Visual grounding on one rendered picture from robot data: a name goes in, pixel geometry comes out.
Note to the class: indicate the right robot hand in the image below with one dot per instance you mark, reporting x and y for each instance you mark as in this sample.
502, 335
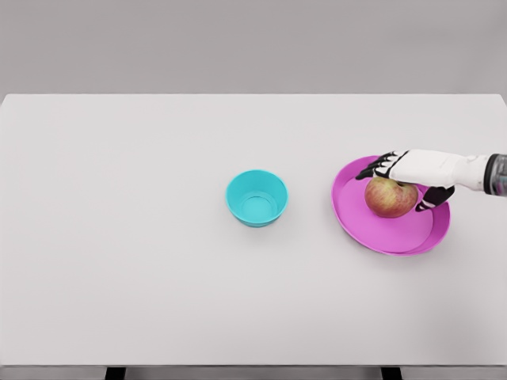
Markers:
420, 166

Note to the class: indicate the red-green apple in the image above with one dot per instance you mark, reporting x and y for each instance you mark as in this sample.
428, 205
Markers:
390, 200

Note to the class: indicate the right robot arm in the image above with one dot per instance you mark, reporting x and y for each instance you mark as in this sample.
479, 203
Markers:
481, 174

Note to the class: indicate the blue bowl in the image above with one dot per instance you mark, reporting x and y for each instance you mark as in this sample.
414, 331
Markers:
256, 200

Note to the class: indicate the pink plate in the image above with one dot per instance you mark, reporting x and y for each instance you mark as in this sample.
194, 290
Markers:
390, 233

